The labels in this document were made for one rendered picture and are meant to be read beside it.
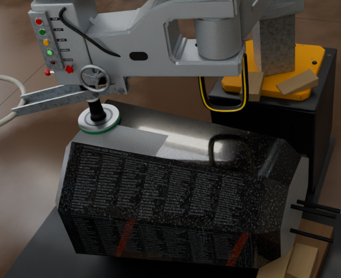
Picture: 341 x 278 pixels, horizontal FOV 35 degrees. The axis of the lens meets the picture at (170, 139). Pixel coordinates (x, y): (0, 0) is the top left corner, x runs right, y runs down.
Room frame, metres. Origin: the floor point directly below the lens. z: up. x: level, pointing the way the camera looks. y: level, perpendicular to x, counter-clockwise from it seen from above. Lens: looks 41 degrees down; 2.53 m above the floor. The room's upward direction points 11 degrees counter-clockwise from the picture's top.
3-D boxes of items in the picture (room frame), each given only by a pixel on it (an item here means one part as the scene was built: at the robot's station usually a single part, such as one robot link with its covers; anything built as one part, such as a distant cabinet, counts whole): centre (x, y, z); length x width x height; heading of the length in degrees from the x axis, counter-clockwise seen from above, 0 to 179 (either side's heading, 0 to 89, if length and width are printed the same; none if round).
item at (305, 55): (2.50, -0.66, 0.76); 0.49 x 0.49 x 0.05; 59
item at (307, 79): (2.27, -0.72, 0.80); 0.20 x 0.10 x 0.05; 99
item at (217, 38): (1.97, -0.28, 1.39); 0.19 x 0.19 x 0.20
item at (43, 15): (2.10, 0.44, 1.41); 0.08 x 0.03 x 0.28; 71
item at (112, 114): (2.19, 0.34, 0.89); 0.21 x 0.21 x 0.01
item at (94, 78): (2.03, 0.27, 1.24); 0.15 x 0.10 x 0.15; 71
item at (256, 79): (2.31, -0.49, 0.81); 0.20 x 0.10 x 0.05; 157
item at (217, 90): (2.50, -0.66, 0.37); 0.66 x 0.66 x 0.74; 59
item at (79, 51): (2.16, 0.26, 1.36); 0.36 x 0.22 x 0.45; 71
